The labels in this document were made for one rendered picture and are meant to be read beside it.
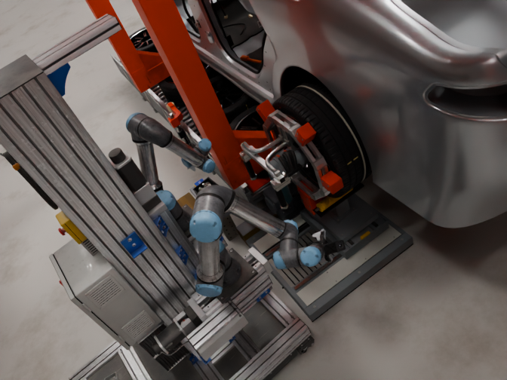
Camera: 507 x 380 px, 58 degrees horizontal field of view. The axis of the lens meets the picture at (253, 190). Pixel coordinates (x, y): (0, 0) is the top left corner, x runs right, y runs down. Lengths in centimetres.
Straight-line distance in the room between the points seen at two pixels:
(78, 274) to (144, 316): 38
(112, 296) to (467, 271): 203
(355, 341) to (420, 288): 51
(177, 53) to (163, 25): 16
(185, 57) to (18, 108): 113
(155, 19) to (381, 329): 208
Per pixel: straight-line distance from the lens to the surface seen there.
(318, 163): 237
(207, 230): 168
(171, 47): 252
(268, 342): 273
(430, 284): 299
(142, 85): 466
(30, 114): 169
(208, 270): 193
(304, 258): 183
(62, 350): 373
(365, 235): 301
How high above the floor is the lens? 255
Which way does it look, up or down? 42 degrees down
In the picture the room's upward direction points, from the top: 25 degrees counter-clockwise
